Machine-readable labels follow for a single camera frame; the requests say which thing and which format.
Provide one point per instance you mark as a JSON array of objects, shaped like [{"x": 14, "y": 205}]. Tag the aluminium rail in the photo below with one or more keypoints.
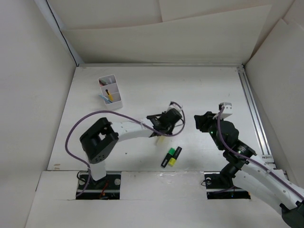
[
  {"x": 258, "y": 126},
  {"x": 235, "y": 65}
]

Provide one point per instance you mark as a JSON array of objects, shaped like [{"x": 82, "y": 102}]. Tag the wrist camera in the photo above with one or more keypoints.
[
  {"x": 226, "y": 109},
  {"x": 174, "y": 105}
]

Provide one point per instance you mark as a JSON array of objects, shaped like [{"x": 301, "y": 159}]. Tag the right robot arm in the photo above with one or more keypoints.
[{"x": 246, "y": 170}]

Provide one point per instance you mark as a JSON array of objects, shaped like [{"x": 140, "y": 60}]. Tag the pink highlighter pen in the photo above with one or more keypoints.
[{"x": 102, "y": 83}]

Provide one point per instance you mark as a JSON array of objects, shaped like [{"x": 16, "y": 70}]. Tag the white compartment organizer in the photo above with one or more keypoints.
[{"x": 114, "y": 90}]

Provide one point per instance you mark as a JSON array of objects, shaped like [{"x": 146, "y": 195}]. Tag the aluminium rail back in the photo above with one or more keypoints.
[{"x": 235, "y": 65}]

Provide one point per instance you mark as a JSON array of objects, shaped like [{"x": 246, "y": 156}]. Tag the green black highlighter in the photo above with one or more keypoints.
[{"x": 167, "y": 157}]

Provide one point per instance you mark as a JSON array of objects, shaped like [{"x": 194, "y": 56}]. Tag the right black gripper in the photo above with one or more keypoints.
[{"x": 206, "y": 118}]

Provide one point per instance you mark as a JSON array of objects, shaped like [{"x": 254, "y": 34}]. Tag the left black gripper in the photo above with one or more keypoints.
[{"x": 169, "y": 131}]

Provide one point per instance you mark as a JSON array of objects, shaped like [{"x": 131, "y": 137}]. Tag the pale yellow highlighter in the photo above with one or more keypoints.
[{"x": 159, "y": 140}]

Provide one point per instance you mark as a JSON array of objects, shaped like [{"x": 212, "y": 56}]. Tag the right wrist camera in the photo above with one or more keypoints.
[{"x": 226, "y": 109}]

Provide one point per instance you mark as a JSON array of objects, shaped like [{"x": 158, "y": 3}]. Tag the aluminium rail right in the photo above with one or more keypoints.
[{"x": 258, "y": 126}]

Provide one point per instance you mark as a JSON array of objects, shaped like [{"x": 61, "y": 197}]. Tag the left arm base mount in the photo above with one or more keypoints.
[{"x": 108, "y": 188}]

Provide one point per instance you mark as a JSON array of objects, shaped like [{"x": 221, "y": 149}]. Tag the yellow black highlighter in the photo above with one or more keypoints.
[{"x": 174, "y": 157}]

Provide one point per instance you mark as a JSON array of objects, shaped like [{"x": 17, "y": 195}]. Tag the light blue pen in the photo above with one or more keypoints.
[{"x": 106, "y": 99}]

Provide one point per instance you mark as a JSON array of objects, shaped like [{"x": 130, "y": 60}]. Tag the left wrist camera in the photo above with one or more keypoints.
[{"x": 174, "y": 105}]

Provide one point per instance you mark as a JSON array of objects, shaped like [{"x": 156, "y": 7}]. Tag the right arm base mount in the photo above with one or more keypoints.
[{"x": 219, "y": 185}]

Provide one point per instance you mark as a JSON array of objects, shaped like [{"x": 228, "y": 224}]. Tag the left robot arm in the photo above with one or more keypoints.
[{"x": 99, "y": 140}]

